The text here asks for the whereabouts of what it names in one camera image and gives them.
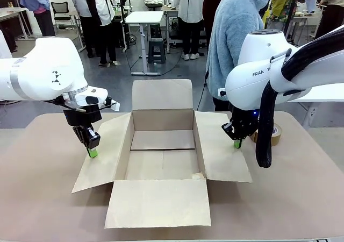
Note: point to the large white table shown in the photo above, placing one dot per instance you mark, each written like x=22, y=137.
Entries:
x=322, y=94

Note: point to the person in blue fleece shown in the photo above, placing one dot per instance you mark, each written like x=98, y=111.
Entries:
x=231, y=37

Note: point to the person in white coat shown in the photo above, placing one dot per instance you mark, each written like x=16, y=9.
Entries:
x=188, y=5

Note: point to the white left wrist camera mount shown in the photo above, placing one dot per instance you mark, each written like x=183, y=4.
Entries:
x=115, y=107

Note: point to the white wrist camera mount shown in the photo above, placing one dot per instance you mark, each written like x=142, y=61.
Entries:
x=221, y=92
x=115, y=107

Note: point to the small white standing desk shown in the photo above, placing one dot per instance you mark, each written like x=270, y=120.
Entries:
x=145, y=17

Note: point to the black light stand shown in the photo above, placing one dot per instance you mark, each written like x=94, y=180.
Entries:
x=124, y=16

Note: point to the brown packing tape roll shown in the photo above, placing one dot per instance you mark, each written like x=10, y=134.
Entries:
x=276, y=137

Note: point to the black stand pole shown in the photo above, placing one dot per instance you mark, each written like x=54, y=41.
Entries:
x=291, y=10

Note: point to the person in blue shirt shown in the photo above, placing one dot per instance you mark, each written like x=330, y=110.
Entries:
x=40, y=0

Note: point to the person with black apron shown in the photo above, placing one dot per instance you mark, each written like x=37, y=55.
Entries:
x=102, y=10

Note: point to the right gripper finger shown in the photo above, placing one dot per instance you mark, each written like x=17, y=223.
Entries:
x=237, y=143
x=229, y=130

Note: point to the person in yellow apron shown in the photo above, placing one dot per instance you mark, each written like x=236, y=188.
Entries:
x=268, y=9

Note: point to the grey background desk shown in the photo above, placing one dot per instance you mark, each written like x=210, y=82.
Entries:
x=10, y=12

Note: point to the person in dark brown trousers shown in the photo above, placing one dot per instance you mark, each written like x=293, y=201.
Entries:
x=330, y=10

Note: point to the black mesh office chair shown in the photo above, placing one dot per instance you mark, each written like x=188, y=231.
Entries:
x=61, y=9

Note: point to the white cloth bundle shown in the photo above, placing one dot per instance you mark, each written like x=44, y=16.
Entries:
x=153, y=1

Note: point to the person in dark maroon clothes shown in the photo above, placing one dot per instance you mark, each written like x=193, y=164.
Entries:
x=212, y=0

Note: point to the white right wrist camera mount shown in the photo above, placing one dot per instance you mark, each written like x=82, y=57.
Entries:
x=221, y=92

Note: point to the brown cardboard box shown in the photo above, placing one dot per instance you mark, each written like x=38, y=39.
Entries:
x=158, y=204

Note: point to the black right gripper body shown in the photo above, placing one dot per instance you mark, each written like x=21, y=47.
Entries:
x=244, y=123

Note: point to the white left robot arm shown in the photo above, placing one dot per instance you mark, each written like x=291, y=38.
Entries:
x=45, y=70

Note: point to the black step stool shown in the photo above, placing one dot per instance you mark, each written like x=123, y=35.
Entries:
x=157, y=49

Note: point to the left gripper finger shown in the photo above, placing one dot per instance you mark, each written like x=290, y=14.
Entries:
x=92, y=141
x=80, y=134

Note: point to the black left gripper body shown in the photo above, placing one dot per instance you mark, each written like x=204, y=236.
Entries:
x=83, y=117

